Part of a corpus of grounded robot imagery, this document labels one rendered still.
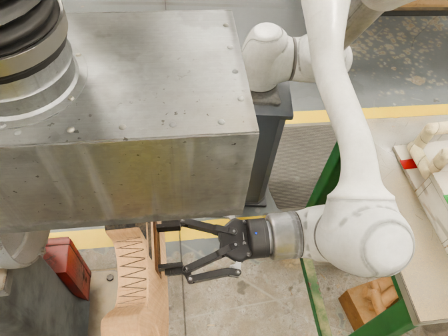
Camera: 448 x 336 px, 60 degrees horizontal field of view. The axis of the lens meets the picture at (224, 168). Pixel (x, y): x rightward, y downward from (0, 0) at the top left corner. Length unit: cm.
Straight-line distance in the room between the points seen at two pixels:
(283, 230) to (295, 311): 118
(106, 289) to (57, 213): 118
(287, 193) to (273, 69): 89
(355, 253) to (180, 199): 28
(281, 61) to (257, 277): 100
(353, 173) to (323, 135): 180
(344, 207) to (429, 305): 46
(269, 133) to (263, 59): 33
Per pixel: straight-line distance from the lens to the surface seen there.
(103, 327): 50
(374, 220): 57
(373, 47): 320
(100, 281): 160
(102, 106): 34
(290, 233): 72
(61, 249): 132
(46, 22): 32
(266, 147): 165
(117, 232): 54
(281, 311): 187
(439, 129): 114
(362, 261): 57
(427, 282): 102
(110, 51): 39
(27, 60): 31
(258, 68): 140
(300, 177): 220
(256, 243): 72
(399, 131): 125
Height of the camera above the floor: 177
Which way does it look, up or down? 55 degrees down
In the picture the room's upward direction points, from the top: 6 degrees clockwise
